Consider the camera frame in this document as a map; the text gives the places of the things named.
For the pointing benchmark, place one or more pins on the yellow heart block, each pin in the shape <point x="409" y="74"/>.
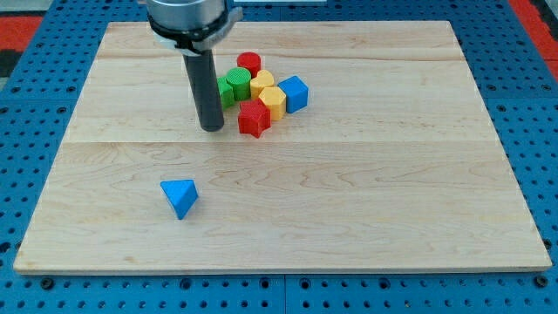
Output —
<point x="263" y="79"/>

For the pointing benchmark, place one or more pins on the blue triangle block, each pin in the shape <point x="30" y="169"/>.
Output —
<point x="181" y="195"/>

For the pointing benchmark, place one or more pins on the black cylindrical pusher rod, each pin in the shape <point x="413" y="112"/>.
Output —
<point x="204" y="87"/>

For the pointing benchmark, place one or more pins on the blue cube block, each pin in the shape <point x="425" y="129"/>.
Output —
<point x="297" y="93"/>

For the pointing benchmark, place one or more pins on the yellow hexagon block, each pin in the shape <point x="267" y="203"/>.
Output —
<point x="274" y="99"/>

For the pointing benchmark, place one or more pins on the red star block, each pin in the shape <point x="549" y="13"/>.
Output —
<point x="253" y="118"/>

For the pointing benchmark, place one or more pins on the green star block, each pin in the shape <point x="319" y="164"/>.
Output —
<point x="226" y="92"/>

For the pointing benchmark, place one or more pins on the green cylinder block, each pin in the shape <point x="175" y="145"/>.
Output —
<point x="239" y="79"/>

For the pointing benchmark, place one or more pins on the light wooden board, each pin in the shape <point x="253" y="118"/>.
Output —
<point x="394" y="166"/>

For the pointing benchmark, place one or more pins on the red cylinder block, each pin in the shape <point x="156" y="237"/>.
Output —
<point x="250" y="61"/>

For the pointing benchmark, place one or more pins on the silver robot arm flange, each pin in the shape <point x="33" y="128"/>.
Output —
<point x="191" y="27"/>

